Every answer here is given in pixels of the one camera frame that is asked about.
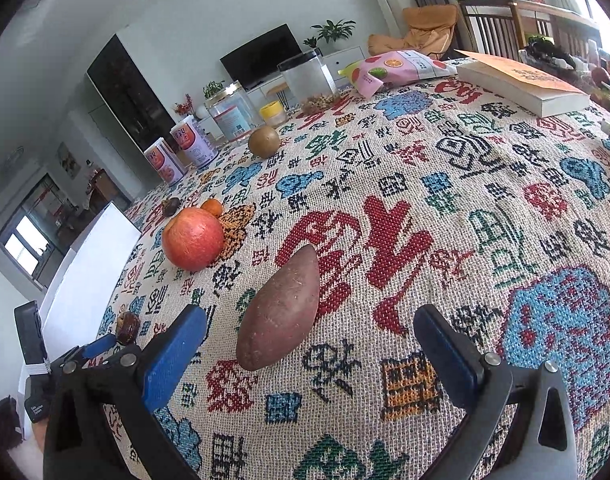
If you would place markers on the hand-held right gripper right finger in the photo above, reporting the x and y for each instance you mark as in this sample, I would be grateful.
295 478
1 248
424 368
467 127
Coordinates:
447 357

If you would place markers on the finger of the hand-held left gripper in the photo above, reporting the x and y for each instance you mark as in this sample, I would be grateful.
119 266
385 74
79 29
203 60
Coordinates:
101 346

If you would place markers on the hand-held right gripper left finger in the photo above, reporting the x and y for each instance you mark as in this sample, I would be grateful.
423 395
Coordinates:
175 360

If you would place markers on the white cardboard box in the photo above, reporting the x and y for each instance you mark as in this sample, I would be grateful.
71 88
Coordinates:
85 270

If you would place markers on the large sweet potato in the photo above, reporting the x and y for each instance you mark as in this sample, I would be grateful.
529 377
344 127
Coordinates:
280 310

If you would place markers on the red pomegranate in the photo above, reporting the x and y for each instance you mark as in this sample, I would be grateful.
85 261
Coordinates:
192 240

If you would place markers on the tangerine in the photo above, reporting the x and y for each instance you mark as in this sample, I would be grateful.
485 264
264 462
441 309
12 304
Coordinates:
211 207

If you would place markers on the brown pear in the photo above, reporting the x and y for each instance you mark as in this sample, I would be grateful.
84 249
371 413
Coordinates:
263 141

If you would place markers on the glass sliding door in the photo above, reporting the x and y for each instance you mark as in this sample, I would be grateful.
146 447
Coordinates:
35 230

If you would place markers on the printed woven blanket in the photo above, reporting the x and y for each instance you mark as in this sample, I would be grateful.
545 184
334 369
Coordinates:
435 220

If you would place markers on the white can red label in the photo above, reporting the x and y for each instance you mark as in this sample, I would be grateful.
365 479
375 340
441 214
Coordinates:
165 162

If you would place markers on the black display cabinet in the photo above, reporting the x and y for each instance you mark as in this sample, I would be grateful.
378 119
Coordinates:
130 95

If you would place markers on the clear jar blue label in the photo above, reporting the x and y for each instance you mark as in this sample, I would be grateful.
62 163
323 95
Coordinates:
232 112

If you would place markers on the red flower bouquet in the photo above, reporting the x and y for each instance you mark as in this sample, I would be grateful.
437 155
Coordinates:
185 105

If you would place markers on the small yellow jar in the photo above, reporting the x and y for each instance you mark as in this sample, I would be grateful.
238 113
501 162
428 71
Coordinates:
273 114

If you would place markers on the potted plant pale pot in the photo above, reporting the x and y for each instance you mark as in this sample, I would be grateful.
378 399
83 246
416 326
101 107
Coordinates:
213 89

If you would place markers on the pile of brown nuts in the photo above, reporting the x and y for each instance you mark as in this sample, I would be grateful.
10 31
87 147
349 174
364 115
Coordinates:
321 103

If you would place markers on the orange book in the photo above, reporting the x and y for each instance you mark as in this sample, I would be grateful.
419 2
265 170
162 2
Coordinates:
520 82

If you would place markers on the wooden stool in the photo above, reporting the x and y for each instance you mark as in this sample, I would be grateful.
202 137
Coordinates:
277 89

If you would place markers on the pink snack bag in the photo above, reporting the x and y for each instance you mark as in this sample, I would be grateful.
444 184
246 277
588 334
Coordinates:
395 67

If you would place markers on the clear container black lid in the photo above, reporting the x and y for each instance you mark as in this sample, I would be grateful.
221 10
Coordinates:
307 75

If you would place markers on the television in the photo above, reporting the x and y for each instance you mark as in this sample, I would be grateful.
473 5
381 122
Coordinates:
262 57

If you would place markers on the white television console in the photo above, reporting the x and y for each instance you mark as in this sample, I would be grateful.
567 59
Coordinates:
352 53

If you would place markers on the black bag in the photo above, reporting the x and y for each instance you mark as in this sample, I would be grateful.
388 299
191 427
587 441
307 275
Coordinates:
550 52

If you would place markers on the orange lounge chair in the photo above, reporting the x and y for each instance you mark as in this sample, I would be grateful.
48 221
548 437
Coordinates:
420 30

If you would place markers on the wooden railed bench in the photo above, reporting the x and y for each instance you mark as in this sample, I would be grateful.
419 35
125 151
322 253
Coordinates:
510 20

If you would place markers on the small potted plant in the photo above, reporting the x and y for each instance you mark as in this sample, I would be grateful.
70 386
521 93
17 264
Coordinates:
310 42

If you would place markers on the large potted plant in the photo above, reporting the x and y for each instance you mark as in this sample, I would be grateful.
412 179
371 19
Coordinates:
335 30

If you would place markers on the framed wall picture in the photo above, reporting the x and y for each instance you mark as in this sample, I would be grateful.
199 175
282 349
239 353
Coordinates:
69 160

